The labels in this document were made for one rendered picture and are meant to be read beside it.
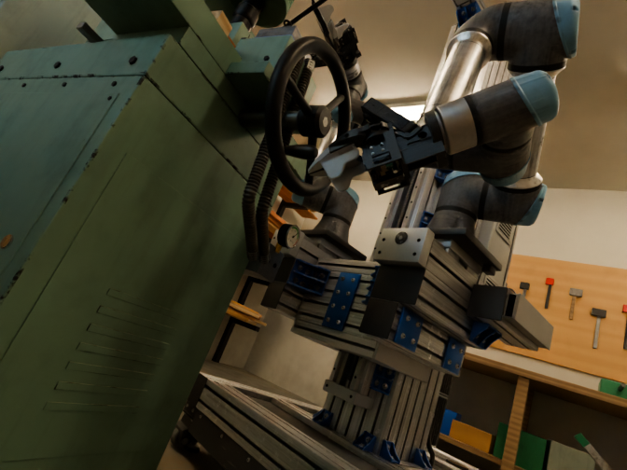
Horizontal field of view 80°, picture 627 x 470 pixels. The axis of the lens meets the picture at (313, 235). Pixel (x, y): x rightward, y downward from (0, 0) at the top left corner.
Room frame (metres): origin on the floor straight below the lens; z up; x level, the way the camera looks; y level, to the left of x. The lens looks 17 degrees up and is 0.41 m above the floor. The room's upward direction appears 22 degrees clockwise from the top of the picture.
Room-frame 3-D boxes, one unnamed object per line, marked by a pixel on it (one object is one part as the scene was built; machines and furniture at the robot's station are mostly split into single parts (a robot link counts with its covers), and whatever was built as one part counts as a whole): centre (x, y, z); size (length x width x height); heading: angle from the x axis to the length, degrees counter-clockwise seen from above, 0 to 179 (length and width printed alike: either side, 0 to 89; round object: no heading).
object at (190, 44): (0.77, 0.32, 0.82); 0.40 x 0.21 x 0.04; 150
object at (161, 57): (0.86, 0.48, 0.76); 0.57 x 0.45 x 0.09; 60
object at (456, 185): (0.97, -0.37, 0.98); 0.13 x 0.12 x 0.14; 59
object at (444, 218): (0.98, -0.36, 0.87); 0.15 x 0.15 x 0.10
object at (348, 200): (1.37, -0.06, 0.98); 0.13 x 0.12 x 0.14; 92
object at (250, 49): (0.70, 0.21, 0.91); 0.15 x 0.14 x 0.09; 150
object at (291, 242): (0.92, 0.06, 0.65); 0.06 x 0.04 x 0.08; 150
